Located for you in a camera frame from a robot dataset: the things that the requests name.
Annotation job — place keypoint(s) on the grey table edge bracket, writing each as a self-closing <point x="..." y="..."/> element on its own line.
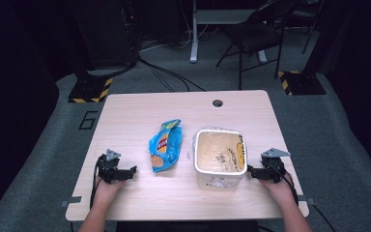
<point x="306" y="200"/>
<point x="71" y="201"/>

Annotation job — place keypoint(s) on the person's left hand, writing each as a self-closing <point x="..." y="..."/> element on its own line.
<point x="108" y="190"/>

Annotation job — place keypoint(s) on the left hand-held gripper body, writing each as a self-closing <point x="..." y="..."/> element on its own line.
<point x="108" y="169"/>

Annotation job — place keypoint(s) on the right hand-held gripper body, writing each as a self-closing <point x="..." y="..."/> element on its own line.
<point x="272" y="170"/>

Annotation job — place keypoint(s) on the dark equipment cabinet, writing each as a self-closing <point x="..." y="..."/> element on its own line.
<point x="106" y="32"/>

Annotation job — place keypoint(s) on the blue chip bag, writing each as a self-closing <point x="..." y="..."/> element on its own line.
<point x="165" y="146"/>

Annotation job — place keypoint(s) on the black striped stand base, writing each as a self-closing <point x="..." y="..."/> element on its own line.
<point x="90" y="90"/>
<point x="302" y="82"/>

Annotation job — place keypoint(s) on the person's right hand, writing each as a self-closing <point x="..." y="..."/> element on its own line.
<point x="278" y="190"/>

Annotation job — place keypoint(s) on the black folding chair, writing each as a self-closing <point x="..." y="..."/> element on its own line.
<point x="254" y="35"/>

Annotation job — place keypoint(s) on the white desk frame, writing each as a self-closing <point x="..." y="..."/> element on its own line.
<point x="203" y="16"/>

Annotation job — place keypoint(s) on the white plastic bin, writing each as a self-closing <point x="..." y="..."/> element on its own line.
<point x="219" y="179"/>

